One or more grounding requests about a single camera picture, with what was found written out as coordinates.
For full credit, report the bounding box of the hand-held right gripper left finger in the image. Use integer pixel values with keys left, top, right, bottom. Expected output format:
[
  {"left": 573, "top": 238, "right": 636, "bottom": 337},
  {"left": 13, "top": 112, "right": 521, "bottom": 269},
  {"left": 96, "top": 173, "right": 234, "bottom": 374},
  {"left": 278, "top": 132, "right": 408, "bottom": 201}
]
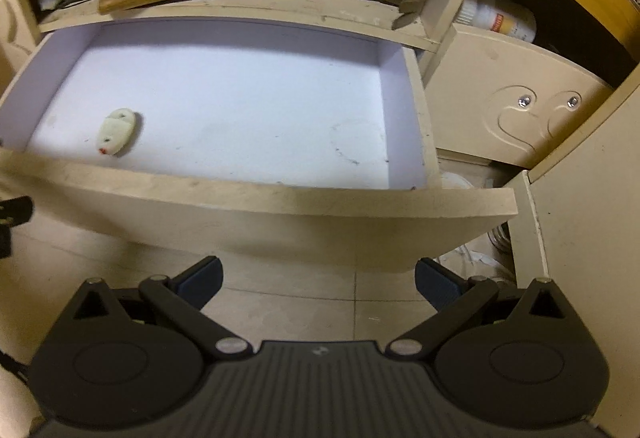
[{"left": 70, "top": 255, "right": 253, "bottom": 363}]

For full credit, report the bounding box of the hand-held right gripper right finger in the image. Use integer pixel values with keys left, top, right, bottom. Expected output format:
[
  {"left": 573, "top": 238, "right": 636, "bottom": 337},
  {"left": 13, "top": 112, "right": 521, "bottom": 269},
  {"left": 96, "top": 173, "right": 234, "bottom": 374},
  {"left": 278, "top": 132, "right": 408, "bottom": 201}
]
[{"left": 384, "top": 257, "right": 572, "bottom": 361}]

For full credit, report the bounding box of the small white toy mouse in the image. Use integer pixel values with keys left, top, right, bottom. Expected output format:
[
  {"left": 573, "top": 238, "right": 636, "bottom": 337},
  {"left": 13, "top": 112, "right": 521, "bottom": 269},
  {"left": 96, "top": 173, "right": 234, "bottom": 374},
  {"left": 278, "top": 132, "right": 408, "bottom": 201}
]
[{"left": 95, "top": 107, "right": 137, "bottom": 158}]

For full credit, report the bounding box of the large cream drawer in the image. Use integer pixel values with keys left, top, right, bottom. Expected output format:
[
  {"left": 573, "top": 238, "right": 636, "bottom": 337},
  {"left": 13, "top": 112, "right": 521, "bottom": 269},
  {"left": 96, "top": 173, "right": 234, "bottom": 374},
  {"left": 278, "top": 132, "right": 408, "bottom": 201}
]
[{"left": 0, "top": 14, "right": 519, "bottom": 275}]

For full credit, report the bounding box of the small cream drawer with screws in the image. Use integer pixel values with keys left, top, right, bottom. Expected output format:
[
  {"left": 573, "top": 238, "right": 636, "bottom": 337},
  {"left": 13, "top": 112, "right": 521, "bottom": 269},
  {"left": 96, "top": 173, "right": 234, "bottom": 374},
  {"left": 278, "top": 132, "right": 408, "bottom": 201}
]
[{"left": 421, "top": 24, "right": 617, "bottom": 170}]

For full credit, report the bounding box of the clear round lid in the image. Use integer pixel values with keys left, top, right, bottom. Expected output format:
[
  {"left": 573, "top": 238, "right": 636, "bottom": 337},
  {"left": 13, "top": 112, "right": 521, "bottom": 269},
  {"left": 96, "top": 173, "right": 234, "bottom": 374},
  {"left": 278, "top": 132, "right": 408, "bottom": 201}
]
[{"left": 440, "top": 170, "right": 475, "bottom": 190}]

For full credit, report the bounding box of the cream cabinet door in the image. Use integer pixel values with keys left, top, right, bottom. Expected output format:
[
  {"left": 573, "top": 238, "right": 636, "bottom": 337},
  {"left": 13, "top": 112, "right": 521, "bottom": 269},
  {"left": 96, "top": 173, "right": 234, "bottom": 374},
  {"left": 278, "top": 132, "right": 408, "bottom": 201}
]
[{"left": 509, "top": 66, "right": 640, "bottom": 438}]

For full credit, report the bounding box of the white pill bottle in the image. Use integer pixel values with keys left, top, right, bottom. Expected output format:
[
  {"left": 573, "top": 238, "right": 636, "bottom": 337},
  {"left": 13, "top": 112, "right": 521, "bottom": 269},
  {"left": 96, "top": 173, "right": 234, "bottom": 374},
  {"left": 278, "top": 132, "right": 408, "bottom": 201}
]
[{"left": 451, "top": 0, "right": 539, "bottom": 45}]

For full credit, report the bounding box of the white strap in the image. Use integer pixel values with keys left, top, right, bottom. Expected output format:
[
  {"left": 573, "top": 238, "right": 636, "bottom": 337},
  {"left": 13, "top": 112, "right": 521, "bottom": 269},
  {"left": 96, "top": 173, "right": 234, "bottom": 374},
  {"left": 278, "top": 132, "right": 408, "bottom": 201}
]
[{"left": 436, "top": 218, "right": 517, "bottom": 290}]

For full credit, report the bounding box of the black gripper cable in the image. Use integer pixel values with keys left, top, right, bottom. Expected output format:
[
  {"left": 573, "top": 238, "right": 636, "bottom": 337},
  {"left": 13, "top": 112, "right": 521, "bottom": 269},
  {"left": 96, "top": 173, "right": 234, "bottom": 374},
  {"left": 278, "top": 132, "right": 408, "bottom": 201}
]
[{"left": 0, "top": 347, "right": 32, "bottom": 385}]

